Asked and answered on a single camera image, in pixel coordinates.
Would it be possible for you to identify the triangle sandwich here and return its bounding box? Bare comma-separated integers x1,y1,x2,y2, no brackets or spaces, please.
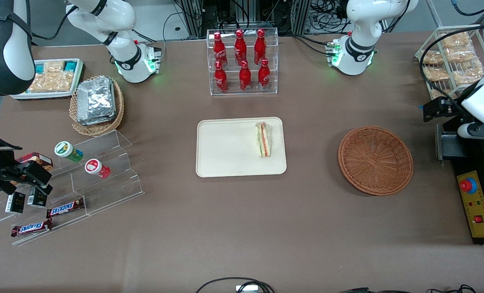
254,121,273,158

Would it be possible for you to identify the light tan wicker basket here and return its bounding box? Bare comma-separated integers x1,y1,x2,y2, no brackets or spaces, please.
69,75,125,137

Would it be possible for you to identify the white rectangular snack tray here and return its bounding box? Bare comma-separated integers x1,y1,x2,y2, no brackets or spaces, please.
10,58,86,101

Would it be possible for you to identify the brown wicker basket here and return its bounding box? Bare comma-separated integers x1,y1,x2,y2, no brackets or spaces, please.
338,126,414,197

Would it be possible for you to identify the beige plastic tray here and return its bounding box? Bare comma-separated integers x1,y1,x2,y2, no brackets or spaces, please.
196,117,287,178

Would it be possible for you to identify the red brown snack box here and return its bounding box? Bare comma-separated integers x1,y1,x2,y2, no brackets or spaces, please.
16,152,54,172

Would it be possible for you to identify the small black box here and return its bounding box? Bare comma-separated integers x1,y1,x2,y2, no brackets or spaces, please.
27,189,48,208
5,191,26,214

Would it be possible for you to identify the green jar white lid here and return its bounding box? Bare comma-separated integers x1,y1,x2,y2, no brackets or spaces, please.
54,141,84,163

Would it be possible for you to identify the Snickers chocolate bar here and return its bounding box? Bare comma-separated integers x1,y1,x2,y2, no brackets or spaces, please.
46,198,85,219
11,219,53,238

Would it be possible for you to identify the red jar white lid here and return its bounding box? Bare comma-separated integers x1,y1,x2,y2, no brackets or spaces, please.
84,158,111,179

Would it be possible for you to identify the red emergency stop button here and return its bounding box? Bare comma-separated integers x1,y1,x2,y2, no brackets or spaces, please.
460,178,478,194

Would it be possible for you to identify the clear acrylic stepped display stand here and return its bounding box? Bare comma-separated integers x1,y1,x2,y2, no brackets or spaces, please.
0,129,145,247

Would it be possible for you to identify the clear cracker packet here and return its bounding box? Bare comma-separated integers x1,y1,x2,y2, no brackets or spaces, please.
42,60,65,74
48,70,75,92
28,75,51,93

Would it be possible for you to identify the silver foil packet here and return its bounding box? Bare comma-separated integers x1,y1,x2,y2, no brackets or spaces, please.
79,81,117,126
77,77,114,118

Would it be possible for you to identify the yellow control panel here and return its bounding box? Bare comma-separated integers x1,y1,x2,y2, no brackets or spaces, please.
457,171,484,238

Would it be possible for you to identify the clear acrylic bottle rack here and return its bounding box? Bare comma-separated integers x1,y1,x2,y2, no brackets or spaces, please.
206,27,279,96

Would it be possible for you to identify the red cola bottle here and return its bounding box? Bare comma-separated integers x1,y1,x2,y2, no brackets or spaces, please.
258,58,271,91
234,29,247,66
239,60,252,92
254,28,267,65
213,32,228,68
214,61,229,92

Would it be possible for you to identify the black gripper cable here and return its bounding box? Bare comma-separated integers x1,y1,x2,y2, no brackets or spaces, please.
419,22,484,102

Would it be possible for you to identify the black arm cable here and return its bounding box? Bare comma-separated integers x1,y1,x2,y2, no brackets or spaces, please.
30,5,79,41

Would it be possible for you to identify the black base cable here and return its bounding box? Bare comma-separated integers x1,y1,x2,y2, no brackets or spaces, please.
293,34,333,55

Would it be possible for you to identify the tangled black cable bundle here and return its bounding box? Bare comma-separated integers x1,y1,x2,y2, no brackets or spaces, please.
310,0,348,34

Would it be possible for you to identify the aluminium frame post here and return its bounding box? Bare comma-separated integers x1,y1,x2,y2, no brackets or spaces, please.
293,0,310,35
187,0,204,38

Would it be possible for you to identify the long black looped cable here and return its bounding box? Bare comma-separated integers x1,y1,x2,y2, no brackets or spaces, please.
196,278,276,293

